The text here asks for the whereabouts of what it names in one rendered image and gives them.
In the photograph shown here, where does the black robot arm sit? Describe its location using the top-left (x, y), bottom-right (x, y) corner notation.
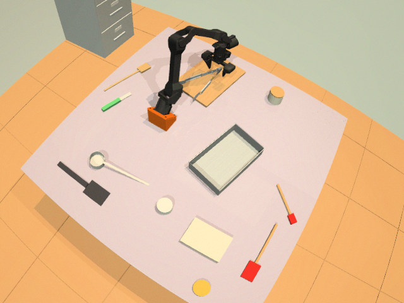
top-left (153, 26), bottom-right (239, 115)

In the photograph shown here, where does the cream round disc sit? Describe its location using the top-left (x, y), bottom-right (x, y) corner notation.
top-left (157, 198), bottom-right (172, 215)

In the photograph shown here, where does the grey cylinder with orange top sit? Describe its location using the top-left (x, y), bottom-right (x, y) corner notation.
top-left (268, 86), bottom-right (284, 105)

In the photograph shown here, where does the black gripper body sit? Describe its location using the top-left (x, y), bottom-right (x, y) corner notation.
top-left (201, 51), bottom-right (235, 74)

